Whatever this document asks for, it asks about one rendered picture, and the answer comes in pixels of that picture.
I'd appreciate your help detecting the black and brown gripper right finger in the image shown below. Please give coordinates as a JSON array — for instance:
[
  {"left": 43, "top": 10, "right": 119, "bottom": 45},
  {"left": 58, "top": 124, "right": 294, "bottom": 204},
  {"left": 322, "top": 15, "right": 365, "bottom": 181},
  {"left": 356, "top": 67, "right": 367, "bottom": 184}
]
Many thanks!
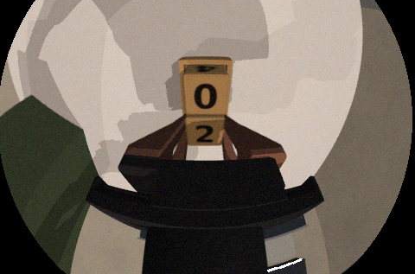
[{"left": 222, "top": 114, "right": 287, "bottom": 168}]

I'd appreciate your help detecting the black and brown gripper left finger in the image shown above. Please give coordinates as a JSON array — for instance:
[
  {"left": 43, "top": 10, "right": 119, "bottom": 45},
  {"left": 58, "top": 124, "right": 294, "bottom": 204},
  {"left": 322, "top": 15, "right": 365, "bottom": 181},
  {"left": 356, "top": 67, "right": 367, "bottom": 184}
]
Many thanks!
[{"left": 124, "top": 114, "right": 188, "bottom": 160}]

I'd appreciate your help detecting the tan wooden number cube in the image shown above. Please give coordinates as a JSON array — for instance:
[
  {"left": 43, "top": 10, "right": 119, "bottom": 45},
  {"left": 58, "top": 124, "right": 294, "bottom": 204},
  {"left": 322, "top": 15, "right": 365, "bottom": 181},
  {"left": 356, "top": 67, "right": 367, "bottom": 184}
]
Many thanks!
[
  {"left": 182, "top": 65, "right": 230, "bottom": 115},
  {"left": 185, "top": 114, "right": 225, "bottom": 146}
]

